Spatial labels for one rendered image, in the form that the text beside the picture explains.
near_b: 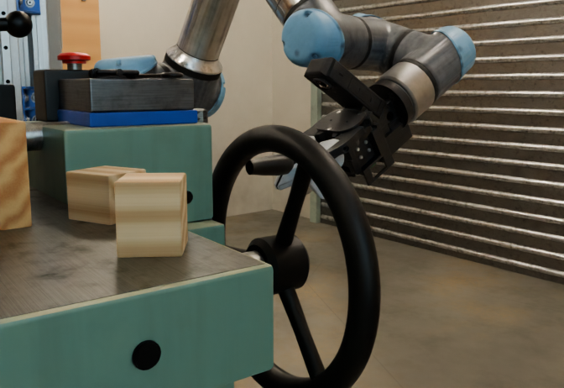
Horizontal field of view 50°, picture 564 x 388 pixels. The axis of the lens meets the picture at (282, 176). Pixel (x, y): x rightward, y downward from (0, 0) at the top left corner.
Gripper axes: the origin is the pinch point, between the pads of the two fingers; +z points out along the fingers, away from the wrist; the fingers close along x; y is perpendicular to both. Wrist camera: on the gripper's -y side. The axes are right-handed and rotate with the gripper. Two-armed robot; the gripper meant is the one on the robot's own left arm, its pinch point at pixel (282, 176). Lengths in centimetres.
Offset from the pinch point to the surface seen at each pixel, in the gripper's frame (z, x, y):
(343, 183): 4.5, -18.4, -5.6
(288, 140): 3.7, -11.5, -8.8
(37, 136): 21.1, -3.3, -20.1
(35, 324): 30.4, -32.2, -19.7
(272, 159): 1.1, -1.9, -3.5
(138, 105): 13.5, -7.8, -18.7
